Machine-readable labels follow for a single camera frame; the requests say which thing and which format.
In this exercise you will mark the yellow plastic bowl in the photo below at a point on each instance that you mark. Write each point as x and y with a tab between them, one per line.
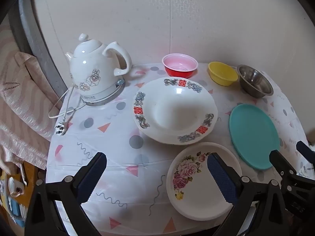
222	73

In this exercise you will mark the round metal kettle base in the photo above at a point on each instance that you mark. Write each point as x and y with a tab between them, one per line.
115	91

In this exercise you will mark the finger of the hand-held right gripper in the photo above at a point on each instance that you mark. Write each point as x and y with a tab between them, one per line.
305	150
280	161

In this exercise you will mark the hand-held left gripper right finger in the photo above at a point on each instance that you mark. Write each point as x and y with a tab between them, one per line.
221	177

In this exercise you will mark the pink striped cloth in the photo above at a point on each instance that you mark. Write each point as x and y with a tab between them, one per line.
19	108

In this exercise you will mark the white power plug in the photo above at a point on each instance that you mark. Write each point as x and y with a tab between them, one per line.
62	127

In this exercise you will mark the small white cup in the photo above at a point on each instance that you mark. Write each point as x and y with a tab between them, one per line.
13	186

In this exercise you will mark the stainless steel bowl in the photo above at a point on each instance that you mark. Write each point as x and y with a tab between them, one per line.
256	81

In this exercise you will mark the large white red-character plate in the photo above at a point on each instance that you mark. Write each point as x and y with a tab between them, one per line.
172	108

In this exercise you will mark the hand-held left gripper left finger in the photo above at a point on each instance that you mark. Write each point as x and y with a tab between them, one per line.
94	173

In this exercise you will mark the red plastic bowl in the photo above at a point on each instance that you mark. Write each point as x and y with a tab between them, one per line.
179	65

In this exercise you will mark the white floral ceramic kettle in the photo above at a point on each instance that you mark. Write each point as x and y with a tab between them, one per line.
96	66

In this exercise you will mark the white patterned tablecloth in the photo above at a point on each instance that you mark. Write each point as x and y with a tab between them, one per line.
110	140

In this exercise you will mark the dark grey frame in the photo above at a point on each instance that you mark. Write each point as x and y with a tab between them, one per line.
32	41

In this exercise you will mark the white rose-print plate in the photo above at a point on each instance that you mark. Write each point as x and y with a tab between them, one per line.
196	189

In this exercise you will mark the teal plastic plate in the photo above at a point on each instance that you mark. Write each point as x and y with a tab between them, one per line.
253	132

